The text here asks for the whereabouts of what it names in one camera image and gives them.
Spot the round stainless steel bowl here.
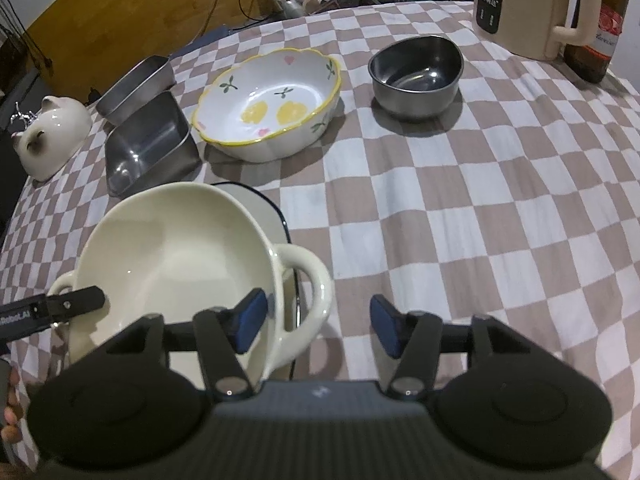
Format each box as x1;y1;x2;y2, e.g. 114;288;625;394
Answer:
368;35;463;121

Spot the brown beer bottle red label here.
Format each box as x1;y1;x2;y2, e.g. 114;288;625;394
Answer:
564;0;630;84

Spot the yellow cable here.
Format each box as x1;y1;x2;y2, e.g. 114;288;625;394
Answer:
199;0;222;37

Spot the brown white checkered tablecloth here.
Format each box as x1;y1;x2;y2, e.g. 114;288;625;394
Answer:
0;0;640;480

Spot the rectangular stainless steel container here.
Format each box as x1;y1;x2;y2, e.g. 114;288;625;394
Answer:
95;55;177;126
105;91;202;198

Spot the grey cabinet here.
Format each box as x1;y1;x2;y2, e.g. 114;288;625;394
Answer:
0;67;42;233

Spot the cream bowl with handles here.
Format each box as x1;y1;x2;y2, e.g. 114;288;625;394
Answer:
47;182;334;392

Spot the small silver metal figurine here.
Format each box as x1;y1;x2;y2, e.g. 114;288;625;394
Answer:
9;101;37;134

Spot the white cat-shaped ceramic jar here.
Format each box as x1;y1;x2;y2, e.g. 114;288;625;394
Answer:
12;95;93;182

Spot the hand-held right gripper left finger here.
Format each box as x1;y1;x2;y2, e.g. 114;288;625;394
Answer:
107;287;269;401

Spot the white floral bowl yellow rim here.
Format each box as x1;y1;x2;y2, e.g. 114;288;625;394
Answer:
191;48;343;163

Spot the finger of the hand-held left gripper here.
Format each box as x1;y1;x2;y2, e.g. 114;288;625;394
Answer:
31;285;107;325

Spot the square white plate blue rim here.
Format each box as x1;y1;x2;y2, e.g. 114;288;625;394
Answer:
210;182;302;333

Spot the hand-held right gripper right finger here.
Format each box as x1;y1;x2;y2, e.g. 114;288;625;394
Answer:
369;296;531;401

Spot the person's left hand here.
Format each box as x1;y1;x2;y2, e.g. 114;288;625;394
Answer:
0;369;24;445

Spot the cream electric kettle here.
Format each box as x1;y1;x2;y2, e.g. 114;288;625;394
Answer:
472;0;605;61

